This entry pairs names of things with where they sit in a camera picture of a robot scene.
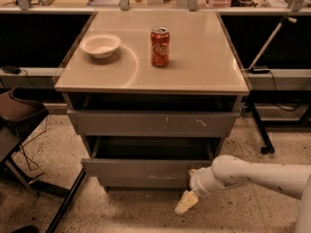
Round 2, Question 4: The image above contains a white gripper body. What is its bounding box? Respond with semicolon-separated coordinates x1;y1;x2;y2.
189;167;216;197

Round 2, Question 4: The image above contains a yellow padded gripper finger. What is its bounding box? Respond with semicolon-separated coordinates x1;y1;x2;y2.
175;190;198;215

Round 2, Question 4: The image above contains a grey drawer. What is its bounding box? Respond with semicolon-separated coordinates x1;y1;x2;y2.
82;137;212;189
67;110;236;138

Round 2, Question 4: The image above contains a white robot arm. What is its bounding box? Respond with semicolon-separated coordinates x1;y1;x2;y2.
175;154;311;233

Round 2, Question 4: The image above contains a grey top drawer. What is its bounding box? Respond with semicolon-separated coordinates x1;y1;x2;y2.
67;110;236;138

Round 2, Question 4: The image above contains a grey drawer cabinet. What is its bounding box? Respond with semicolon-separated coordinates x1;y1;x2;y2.
53;10;251;192

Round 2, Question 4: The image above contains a black table leg right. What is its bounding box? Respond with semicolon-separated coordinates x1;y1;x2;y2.
248;102;275;154

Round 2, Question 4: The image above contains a white rod with black base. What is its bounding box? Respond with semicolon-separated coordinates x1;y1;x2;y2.
246;16;297;73

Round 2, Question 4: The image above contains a black bar on floor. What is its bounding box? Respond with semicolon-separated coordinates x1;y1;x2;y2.
46;169;86;233

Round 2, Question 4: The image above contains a red soda can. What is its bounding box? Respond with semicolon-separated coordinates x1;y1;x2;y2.
151;26;170;67

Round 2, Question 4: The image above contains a white bowl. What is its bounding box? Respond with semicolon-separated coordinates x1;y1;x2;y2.
80;34;121;59

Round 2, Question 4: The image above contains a brown chair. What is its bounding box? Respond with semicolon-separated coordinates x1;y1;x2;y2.
0;86;71;199

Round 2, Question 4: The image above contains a black power adapter left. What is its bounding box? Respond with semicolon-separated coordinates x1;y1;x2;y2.
2;65;20;75

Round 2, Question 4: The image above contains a black floor cable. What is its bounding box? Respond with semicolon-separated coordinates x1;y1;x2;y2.
17;116;48;173

